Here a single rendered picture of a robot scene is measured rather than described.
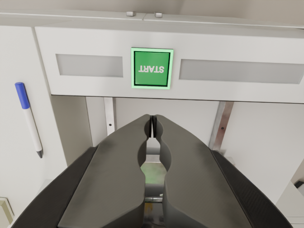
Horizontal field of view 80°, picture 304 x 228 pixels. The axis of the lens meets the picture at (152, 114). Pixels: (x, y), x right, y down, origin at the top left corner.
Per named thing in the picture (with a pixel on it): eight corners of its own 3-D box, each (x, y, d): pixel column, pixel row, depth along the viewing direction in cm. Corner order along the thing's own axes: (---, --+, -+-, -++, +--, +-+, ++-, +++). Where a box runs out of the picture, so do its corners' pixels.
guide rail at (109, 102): (122, 210, 65) (121, 218, 62) (116, 209, 65) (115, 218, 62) (113, 72, 40) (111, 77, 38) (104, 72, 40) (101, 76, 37)
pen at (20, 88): (42, 159, 32) (20, 84, 25) (36, 159, 32) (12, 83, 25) (45, 155, 33) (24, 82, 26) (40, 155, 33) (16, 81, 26)
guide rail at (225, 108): (197, 211, 66) (199, 219, 63) (192, 211, 66) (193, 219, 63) (234, 77, 41) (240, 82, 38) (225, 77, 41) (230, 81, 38)
